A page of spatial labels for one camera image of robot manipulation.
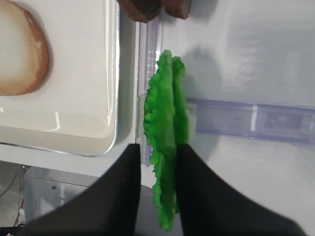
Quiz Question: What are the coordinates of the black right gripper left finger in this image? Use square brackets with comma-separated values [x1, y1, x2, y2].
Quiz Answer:
[19, 144, 141, 236]

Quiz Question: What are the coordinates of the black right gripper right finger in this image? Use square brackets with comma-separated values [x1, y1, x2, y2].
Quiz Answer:
[176, 145, 305, 236]

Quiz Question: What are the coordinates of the green lettuce leaf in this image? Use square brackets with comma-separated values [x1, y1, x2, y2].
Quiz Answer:
[143, 50, 176, 231]
[171, 56, 190, 214]

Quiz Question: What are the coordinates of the round bread slice on tray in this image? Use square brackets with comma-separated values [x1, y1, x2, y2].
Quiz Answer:
[0, 0, 49, 96]

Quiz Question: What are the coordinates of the brown meat patty near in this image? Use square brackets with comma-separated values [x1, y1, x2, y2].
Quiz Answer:
[118, 0, 163, 23]

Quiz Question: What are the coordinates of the brown meat patty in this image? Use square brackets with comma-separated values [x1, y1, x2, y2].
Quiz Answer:
[118, 0, 163, 23]
[162, 0, 192, 20]

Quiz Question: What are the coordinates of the brown meat patty far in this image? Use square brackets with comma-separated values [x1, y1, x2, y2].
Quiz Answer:
[162, 0, 192, 20]

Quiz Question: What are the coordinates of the clear acrylic rack right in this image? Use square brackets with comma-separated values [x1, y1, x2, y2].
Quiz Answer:
[135, 18, 315, 168]

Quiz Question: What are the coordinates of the white rectangular tray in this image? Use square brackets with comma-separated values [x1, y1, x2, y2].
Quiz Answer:
[0, 0, 120, 157]

